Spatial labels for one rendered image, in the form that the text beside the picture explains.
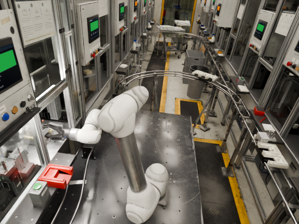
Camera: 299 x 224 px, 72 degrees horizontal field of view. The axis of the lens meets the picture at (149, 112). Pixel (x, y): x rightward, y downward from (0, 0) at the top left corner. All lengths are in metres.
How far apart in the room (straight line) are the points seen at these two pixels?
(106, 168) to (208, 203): 1.25
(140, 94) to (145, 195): 0.57
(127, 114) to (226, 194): 1.93
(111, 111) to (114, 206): 0.80
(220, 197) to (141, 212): 1.48
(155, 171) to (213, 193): 1.35
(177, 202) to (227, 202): 1.09
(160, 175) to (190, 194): 0.37
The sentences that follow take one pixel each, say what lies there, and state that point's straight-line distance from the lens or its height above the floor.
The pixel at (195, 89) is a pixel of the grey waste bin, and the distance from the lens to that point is 4.27.
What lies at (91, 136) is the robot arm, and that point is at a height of 1.04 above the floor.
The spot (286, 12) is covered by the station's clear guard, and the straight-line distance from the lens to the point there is 2.61.
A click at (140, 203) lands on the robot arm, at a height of 0.93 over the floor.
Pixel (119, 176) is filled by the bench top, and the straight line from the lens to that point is 1.68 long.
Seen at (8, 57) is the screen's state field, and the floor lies 1.66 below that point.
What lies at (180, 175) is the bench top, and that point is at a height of 0.68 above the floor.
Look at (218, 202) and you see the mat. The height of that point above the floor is 0.01.
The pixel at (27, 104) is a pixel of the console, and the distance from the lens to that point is 1.21.
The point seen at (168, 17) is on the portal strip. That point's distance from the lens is 9.45.
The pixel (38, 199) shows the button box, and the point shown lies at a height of 0.98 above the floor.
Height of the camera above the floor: 1.97
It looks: 32 degrees down
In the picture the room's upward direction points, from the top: 5 degrees clockwise
